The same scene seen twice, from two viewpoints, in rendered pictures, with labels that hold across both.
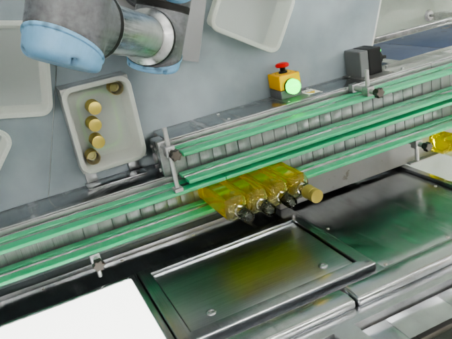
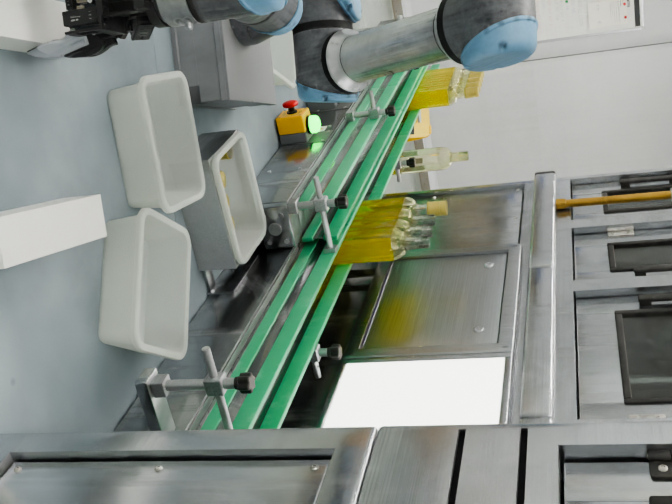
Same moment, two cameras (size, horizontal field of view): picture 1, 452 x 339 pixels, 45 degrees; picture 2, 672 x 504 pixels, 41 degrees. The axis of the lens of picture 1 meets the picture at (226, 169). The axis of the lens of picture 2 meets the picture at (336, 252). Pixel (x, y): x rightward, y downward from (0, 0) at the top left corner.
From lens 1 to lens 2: 1.49 m
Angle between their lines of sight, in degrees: 48
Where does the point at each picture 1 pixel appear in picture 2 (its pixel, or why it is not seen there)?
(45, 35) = (529, 28)
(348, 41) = not seen: hidden behind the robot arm
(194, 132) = (296, 187)
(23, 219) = (231, 339)
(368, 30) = not seen: hidden behind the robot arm
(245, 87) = (266, 138)
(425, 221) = (478, 218)
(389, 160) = not seen: hidden behind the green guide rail
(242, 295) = (475, 310)
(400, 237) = (483, 233)
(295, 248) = (440, 270)
